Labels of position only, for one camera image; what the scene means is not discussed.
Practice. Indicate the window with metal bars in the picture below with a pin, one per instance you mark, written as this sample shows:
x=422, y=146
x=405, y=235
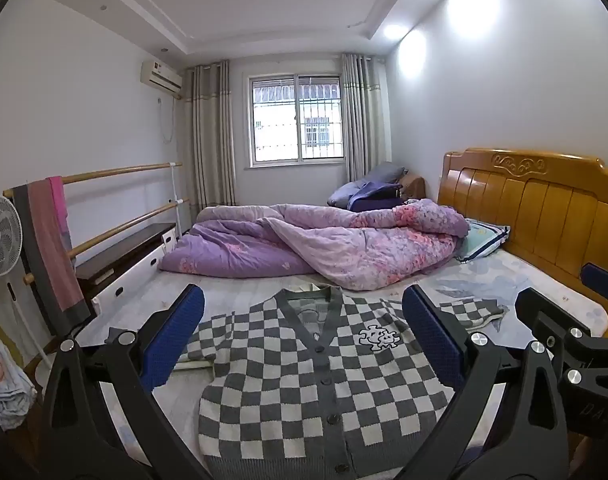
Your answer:
x=296, y=120

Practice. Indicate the pile of pale clothes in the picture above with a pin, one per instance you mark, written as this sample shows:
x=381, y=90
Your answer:
x=6, y=385

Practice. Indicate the purple floral quilt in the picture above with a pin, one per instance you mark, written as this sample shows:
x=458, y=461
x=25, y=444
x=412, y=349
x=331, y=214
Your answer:
x=334, y=242

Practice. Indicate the bright pink cloth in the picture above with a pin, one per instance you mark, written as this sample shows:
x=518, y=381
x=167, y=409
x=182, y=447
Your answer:
x=58, y=200

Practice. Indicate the wooden rail bar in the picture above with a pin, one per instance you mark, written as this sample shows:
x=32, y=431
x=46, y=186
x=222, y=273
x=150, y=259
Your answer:
x=118, y=172
x=128, y=230

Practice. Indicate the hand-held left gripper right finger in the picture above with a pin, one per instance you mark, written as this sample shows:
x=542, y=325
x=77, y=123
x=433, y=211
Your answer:
x=431, y=332

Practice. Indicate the blue patterned pillow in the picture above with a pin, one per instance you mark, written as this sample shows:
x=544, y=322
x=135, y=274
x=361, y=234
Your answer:
x=484, y=240

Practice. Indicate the white wall air conditioner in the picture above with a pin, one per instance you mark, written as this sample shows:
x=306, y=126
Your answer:
x=159, y=76

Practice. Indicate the grey striped curtain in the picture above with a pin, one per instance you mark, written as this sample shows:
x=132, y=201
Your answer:
x=364, y=120
x=211, y=135

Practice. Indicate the grey white checkered cardigan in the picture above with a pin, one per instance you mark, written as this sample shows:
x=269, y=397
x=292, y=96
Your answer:
x=294, y=385

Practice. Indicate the grey pink towel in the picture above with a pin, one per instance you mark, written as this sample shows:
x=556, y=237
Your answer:
x=48, y=265

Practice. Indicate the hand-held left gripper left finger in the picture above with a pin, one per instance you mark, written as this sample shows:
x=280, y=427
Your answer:
x=176, y=332

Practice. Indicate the wooden bed headboard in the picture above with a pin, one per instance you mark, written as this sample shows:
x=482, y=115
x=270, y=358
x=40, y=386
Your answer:
x=534, y=205

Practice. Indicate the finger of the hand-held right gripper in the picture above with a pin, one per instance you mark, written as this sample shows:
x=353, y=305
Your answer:
x=603, y=280
x=536, y=312

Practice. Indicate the pale printed bed sheet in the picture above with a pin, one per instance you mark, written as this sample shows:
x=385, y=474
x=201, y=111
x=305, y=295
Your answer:
x=529, y=280

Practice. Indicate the pile of blue purple pillows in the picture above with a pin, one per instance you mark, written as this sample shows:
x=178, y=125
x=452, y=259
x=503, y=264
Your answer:
x=369, y=190

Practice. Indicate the brown chair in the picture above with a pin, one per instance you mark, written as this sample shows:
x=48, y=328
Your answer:
x=415, y=187

